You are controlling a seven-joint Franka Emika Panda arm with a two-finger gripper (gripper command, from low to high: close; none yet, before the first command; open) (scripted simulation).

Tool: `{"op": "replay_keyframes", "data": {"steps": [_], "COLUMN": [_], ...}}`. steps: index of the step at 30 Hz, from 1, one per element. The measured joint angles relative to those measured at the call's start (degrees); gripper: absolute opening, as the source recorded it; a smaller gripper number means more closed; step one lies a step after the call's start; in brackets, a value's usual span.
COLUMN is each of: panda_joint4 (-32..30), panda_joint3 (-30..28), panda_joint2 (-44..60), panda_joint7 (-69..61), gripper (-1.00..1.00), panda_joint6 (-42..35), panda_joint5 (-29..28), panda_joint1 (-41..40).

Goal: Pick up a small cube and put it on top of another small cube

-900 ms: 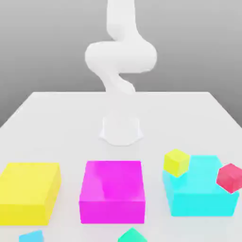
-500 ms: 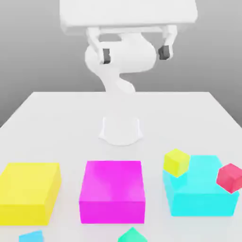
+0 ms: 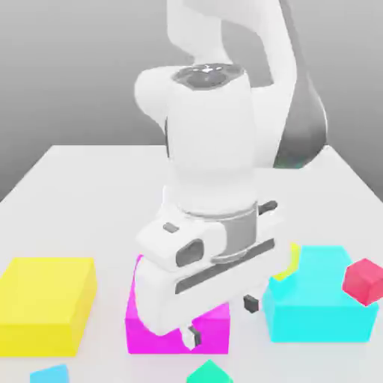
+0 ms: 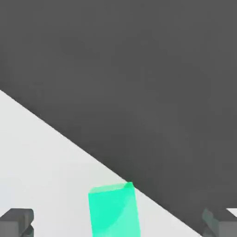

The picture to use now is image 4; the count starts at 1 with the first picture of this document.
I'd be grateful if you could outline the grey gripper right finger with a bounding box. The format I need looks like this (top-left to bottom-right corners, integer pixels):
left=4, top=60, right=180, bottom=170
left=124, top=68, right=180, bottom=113
left=201, top=207, right=237, bottom=237

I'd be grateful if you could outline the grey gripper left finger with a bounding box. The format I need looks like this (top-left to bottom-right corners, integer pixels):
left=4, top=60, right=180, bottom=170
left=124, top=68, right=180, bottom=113
left=0, top=208, right=35, bottom=237

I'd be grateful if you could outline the small green cube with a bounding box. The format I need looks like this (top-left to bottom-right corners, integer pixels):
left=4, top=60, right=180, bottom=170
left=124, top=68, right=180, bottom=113
left=87, top=181, right=141, bottom=237

